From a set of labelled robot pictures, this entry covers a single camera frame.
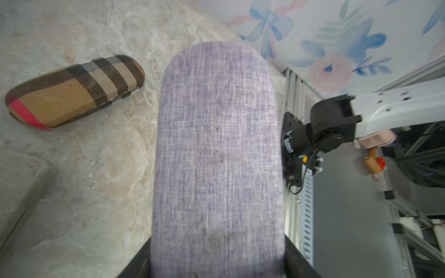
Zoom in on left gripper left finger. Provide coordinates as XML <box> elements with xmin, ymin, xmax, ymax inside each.
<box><xmin>117</xmin><ymin>238</ymin><xmax>151</xmax><ymax>278</ymax></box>

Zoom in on grey office chair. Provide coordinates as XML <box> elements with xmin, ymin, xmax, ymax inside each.
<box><xmin>384</xmin><ymin>156</ymin><xmax>445</xmax><ymax>216</ymax></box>

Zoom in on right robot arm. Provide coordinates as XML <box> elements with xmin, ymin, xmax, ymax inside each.
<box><xmin>282</xmin><ymin>78</ymin><xmax>445</xmax><ymax>195</ymax></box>

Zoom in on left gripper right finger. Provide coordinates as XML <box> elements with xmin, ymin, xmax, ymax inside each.
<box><xmin>285</xmin><ymin>236</ymin><xmax>321</xmax><ymax>278</ymax></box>

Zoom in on small wooden red toy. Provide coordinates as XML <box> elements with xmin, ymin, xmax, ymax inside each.
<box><xmin>364</xmin><ymin>147</ymin><xmax>386</xmax><ymax>181</ymax></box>

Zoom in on brown plaid eyeglass case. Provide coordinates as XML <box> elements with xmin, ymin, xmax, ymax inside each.
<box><xmin>5</xmin><ymin>55</ymin><xmax>146</xmax><ymax>130</ymax></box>

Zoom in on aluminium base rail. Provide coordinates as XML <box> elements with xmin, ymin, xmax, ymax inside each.
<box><xmin>282</xmin><ymin>68</ymin><xmax>321</xmax><ymax>266</ymax></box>

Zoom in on grey stone-pattern eyeglass case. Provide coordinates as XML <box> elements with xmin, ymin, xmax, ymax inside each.
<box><xmin>1</xmin><ymin>147</ymin><xmax>57</xmax><ymax>249</ymax></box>

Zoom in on purple fabric eyeglass case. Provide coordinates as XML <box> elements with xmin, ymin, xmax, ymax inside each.
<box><xmin>150</xmin><ymin>41</ymin><xmax>285</xmax><ymax>278</ymax></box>

